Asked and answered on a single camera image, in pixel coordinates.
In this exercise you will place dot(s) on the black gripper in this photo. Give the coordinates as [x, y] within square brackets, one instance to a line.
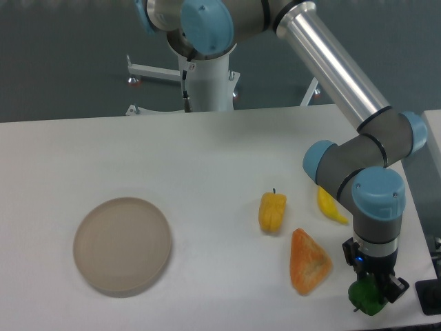
[393, 287]

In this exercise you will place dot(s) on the green bell pepper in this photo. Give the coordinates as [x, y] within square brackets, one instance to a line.
[365, 296]

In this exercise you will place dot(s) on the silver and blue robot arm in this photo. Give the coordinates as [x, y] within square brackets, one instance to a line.
[357, 173]

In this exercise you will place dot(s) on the yellow chili pepper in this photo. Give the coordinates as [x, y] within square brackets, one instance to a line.
[328, 207]

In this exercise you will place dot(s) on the yellow bell pepper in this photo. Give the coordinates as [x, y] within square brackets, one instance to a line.
[271, 211]

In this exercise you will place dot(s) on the beige round plate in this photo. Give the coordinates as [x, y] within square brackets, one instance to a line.
[122, 246]

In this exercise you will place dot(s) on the black device at table edge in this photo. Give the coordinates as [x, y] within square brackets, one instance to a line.
[428, 290]

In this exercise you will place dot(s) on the orange triangular food piece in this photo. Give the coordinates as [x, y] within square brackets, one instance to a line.
[309, 263]

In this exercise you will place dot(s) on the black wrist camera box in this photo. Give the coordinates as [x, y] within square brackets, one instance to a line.
[350, 249]

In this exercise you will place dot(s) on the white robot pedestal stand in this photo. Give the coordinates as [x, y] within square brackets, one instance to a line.
[206, 85]

